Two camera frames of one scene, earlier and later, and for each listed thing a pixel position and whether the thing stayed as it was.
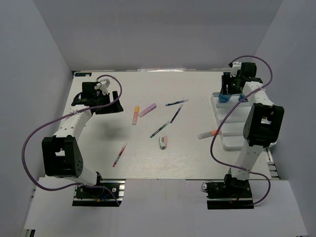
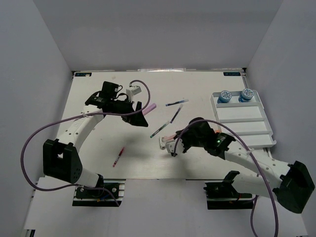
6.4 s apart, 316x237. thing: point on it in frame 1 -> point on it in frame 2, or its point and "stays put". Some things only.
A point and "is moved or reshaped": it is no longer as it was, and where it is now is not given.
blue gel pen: (177, 102) stays put
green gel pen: (157, 131) stays put
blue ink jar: (224, 98) stays put
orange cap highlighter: (136, 115) is moved or reshaped
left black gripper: (115, 107) -> (137, 120)
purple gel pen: (176, 113) stays put
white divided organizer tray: (232, 130) stays put
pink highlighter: (154, 105) stays put
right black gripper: (226, 79) -> (182, 136)
